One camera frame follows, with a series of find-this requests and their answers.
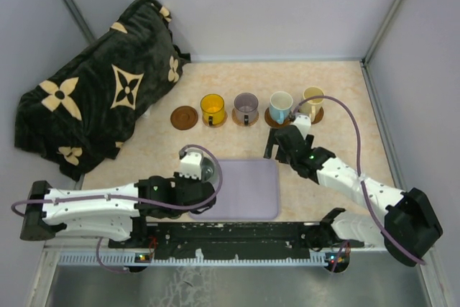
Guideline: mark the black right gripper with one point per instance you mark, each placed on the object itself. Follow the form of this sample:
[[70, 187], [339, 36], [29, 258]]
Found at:
[[273, 140]]

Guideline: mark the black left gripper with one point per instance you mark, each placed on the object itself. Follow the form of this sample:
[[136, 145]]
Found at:
[[177, 179]]

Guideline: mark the brown wooden coaster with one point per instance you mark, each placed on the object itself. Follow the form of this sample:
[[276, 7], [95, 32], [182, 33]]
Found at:
[[268, 119], [184, 118], [314, 113]]

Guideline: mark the grey green mug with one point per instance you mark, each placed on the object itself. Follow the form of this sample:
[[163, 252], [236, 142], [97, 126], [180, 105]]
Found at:
[[208, 171]]

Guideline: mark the light blue mug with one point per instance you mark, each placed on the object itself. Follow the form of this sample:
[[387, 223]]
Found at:
[[281, 103]]

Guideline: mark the purple mug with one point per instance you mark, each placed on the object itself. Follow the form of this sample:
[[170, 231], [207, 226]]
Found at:
[[246, 105]]

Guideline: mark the cream yellow mug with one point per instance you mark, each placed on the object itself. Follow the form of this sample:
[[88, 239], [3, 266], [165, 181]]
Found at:
[[311, 92]]

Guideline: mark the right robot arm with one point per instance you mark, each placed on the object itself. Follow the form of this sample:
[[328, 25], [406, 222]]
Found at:
[[403, 221]]

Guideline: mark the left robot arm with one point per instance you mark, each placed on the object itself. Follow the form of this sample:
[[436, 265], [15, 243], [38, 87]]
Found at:
[[119, 214]]

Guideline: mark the lavender plastic tray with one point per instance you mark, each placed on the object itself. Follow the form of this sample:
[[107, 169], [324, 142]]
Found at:
[[250, 192]]

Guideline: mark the white paper scrap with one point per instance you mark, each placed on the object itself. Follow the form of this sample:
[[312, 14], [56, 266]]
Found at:
[[146, 114]]

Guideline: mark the black floral plush blanket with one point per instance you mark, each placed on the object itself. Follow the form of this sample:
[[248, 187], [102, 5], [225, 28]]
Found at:
[[85, 112]]

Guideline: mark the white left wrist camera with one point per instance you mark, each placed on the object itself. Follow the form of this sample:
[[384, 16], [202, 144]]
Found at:
[[190, 165]]

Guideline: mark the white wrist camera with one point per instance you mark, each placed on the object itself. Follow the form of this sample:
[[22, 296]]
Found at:
[[190, 165], [303, 123]]

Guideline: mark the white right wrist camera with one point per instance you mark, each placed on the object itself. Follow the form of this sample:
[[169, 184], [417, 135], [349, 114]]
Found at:
[[303, 123]]

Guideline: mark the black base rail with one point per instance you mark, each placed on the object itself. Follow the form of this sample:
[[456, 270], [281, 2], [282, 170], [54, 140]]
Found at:
[[239, 243]]

